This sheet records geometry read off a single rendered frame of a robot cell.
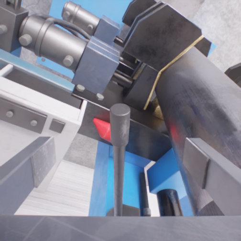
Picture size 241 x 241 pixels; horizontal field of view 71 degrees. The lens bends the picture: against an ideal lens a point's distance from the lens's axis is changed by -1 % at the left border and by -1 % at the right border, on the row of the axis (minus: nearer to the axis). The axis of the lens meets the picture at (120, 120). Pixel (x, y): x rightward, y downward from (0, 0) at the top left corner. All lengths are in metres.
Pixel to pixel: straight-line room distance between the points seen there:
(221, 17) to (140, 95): 1.24
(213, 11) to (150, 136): 1.27
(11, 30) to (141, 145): 0.55
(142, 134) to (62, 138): 0.28
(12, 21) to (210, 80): 0.53
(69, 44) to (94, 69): 0.11
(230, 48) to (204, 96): 1.46
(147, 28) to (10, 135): 0.48
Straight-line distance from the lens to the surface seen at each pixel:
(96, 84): 0.57
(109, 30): 0.99
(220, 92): 0.42
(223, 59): 1.87
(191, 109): 0.40
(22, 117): 0.48
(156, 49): 0.56
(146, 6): 1.01
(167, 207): 0.70
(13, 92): 0.48
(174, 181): 0.69
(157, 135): 0.64
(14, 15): 0.58
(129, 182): 0.71
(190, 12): 1.47
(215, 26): 1.73
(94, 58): 0.53
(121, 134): 0.23
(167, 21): 0.55
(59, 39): 0.58
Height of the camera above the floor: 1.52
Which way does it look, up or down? 51 degrees down
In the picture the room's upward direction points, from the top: 180 degrees clockwise
